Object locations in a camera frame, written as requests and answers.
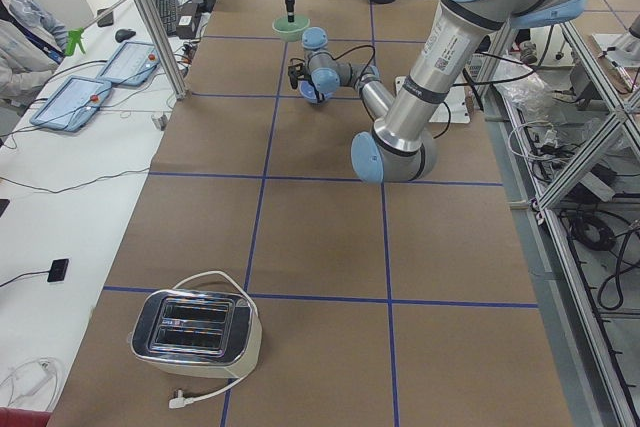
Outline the aluminium frame post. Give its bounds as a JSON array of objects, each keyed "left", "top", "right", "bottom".
[{"left": 134, "top": 0, "right": 187, "bottom": 101}]

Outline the black keyboard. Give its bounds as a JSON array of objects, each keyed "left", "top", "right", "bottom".
[{"left": 153, "top": 0, "right": 179, "bottom": 36}]

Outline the black computer mouse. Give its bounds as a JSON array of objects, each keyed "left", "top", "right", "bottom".
[{"left": 114, "top": 29, "right": 136, "bottom": 43}]

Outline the blue teach pendant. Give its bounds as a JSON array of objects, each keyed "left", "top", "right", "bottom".
[
  {"left": 30, "top": 76, "right": 113, "bottom": 133},
  {"left": 96, "top": 41, "right": 159, "bottom": 87}
]

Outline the white toaster power cable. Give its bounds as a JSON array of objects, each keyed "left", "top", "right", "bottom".
[{"left": 167, "top": 270, "right": 251, "bottom": 411}]

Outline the upper blue teach pendant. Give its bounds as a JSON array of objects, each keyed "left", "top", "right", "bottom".
[{"left": 96, "top": 41, "right": 159, "bottom": 87}]

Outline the lower blue teach pendant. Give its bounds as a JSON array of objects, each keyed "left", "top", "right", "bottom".
[{"left": 30, "top": 76, "right": 113, "bottom": 133}]

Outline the person in white shirt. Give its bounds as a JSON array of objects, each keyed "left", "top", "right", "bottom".
[{"left": 1, "top": 0, "right": 68, "bottom": 106}]

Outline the green bowl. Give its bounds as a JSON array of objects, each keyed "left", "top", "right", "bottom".
[{"left": 272, "top": 15, "right": 311, "bottom": 42}]

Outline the blue bowl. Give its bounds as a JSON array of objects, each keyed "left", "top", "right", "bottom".
[{"left": 298, "top": 81, "right": 332, "bottom": 105}]

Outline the clear plastic bag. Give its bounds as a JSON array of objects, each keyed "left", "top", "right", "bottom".
[{"left": 494, "top": 74, "right": 556, "bottom": 117}]

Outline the green clamp tool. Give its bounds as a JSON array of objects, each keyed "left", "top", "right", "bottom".
[{"left": 65, "top": 28, "right": 85, "bottom": 57}]

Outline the small black square device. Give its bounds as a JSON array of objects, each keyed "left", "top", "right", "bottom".
[{"left": 47, "top": 258, "right": 69, "bottom": 283}]

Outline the white chrome toaster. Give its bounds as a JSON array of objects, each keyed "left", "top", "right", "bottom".
[{"left": 130, "top": 289, "right": 262, "bottom": 379}]

